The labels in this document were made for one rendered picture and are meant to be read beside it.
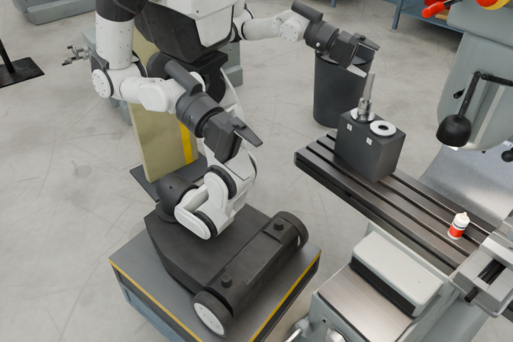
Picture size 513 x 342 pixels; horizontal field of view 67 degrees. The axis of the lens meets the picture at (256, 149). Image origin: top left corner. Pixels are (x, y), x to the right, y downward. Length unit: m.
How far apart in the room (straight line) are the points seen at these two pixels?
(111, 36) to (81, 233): 1.88
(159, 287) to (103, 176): 1.39
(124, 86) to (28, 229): 1.98
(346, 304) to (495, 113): 0.76
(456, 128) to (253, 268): 1.01
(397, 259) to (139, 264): 1.16
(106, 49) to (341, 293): 1.06
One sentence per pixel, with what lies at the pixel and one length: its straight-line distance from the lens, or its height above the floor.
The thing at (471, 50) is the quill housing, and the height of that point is 1.58.
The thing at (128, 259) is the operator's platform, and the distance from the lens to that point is 2.02.
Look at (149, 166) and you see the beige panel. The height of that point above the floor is 0.18.
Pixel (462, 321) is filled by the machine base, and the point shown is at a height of 0.20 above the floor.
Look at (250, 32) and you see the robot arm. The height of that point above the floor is 1.46.
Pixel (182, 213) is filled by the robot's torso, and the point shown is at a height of 0.72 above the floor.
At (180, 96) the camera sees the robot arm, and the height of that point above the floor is 1.53.
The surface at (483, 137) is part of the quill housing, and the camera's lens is 1.14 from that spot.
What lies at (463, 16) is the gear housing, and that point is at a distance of 1.02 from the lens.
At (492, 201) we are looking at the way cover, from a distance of 1.66.
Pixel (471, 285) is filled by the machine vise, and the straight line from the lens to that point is 1.28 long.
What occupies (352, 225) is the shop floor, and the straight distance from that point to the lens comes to 2.64.
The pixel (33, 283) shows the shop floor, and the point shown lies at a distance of 2.65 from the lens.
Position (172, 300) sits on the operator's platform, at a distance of 1.86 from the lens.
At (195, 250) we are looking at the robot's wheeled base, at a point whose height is 0.57.
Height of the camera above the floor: 1.99
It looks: 40 degrees down
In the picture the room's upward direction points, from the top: straight up
